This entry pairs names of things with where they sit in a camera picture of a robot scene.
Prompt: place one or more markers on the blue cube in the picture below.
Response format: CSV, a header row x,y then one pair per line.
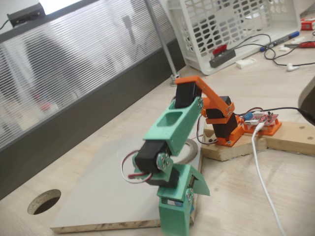
x,y
177,204

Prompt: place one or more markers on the wooden plank under arm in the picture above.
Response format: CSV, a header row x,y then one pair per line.
x,y
295,135

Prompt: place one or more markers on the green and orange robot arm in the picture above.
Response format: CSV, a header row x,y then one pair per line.
x,y
177,123

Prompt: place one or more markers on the light wooden block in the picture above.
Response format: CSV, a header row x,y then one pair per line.
x,y
229,153

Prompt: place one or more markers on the grey laminated chipboard panel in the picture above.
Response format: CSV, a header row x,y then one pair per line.
x,y
98,184

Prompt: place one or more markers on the red controller circuit board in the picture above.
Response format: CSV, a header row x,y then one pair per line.
x,y
263,119

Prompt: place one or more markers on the orange circuit board holder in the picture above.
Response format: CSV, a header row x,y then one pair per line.
x,y
273,129

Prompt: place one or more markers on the white plastic printed part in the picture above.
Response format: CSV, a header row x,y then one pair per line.
x,y
246,62

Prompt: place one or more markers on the beige and black rounded object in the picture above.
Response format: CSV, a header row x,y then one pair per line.
x,y
308,103

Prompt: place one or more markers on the metal pole with flange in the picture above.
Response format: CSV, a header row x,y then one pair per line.
x,y
160,32

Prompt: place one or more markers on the white earbud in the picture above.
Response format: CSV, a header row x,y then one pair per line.
x,y
291,67

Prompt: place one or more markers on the frosted desk divider panel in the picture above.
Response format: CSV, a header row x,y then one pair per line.
x,y
73,61

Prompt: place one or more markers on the small white plastic piece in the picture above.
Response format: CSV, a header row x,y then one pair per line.
x,y
285,48

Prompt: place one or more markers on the blue capped marker pen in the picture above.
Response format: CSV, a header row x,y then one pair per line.
x,y
283,39

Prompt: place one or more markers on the white perforated plastic basket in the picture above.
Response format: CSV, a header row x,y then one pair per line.
x,y
285,14

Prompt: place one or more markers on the red and white small box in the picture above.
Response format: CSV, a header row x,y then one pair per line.
x,y
307,24

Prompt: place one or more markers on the black box device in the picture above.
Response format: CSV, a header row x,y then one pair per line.
x,y
25,14

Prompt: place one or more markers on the black power strip red switch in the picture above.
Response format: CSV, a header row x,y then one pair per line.
x,y
224,57

